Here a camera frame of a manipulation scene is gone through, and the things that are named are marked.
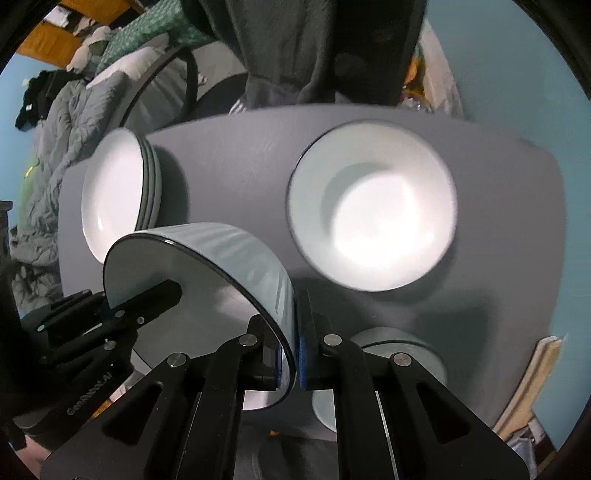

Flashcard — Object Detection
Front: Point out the light blue bowl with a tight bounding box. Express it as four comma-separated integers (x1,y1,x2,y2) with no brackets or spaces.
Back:
102,223,297,410
310,327,448,434

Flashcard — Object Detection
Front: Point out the stack of light blue bowls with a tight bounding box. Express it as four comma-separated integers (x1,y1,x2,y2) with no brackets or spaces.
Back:
286,121,458,292

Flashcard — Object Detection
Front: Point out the stack of light blue plates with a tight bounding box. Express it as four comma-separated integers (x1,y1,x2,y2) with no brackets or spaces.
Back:
81,128,162,263

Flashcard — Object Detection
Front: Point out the wooden board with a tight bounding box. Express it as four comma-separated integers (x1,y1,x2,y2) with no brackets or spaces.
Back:
493,336,563,440

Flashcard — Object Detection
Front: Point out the grey quilted comforter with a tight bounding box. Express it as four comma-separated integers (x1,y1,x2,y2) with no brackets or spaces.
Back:
10,72,131,313

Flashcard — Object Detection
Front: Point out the black office chair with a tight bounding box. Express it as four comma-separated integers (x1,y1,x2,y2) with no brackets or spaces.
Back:
122,42,246,135

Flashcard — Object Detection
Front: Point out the white bed mattress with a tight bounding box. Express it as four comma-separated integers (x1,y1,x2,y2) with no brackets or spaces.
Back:
86,46,186,135

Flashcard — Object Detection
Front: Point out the black clothes pile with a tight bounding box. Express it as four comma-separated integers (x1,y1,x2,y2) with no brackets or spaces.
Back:
15,70,82,132

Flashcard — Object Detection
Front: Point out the wooden wardrobe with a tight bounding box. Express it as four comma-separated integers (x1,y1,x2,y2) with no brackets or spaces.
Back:
16,0,145,69

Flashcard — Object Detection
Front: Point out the green checkered cloth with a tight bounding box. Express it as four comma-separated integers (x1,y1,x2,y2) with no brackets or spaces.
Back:
96,0,213,74

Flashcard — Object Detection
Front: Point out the dark grey fleece blanket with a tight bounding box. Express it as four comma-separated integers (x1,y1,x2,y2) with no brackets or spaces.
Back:
181,0,427,110

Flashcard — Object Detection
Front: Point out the orange bag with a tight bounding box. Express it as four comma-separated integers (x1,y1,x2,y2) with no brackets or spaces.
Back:
401,45,430,110

